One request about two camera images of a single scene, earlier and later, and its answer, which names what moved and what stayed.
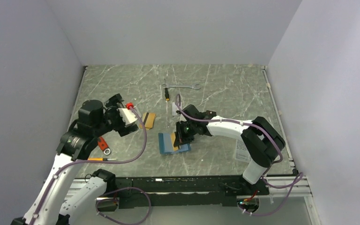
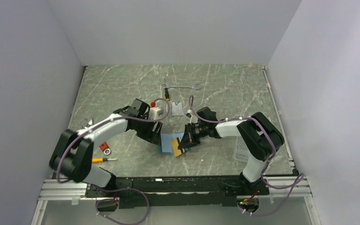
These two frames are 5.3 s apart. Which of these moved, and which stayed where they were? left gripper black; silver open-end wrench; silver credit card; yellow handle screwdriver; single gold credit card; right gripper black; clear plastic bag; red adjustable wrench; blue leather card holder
Moved: single gold credit card; right gripper black; left gripper black
Stayed: yellow handle screwdriver; silver credit card; silver open-end wrench; red adjustable wrench; clear plastic bag; blue leather card holder
